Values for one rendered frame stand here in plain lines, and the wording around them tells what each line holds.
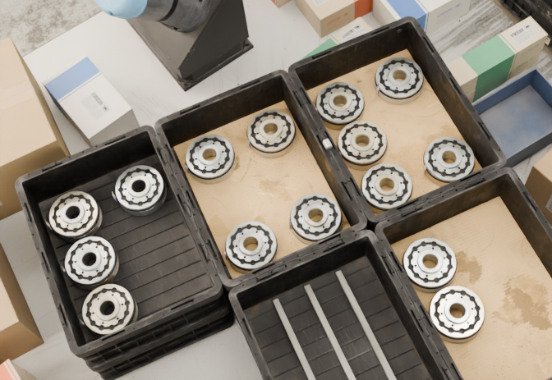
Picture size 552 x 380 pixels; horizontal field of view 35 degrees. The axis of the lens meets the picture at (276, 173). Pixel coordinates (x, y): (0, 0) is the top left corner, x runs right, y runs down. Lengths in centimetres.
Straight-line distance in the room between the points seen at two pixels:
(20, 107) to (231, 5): 51
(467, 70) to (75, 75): 89
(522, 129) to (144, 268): 90
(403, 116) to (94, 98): 70
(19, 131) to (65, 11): 137
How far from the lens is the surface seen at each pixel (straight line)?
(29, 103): 194
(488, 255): 176
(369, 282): 172
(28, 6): 329
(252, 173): 182
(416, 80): 189
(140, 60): 217
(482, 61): 198
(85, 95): 204
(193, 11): 193
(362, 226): 165
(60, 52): 224
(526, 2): 280
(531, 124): 205
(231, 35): 206
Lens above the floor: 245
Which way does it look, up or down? 63 degrees down
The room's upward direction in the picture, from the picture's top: 10 degrees counter-clockwise
